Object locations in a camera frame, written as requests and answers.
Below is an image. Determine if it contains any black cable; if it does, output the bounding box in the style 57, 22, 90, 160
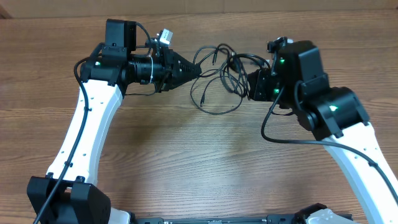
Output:
189, 43, 271, 115

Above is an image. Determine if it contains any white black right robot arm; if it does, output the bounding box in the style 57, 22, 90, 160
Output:
249, 37, 397, 223

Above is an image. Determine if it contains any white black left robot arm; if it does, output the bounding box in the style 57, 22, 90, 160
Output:
27, 19, 201, 223

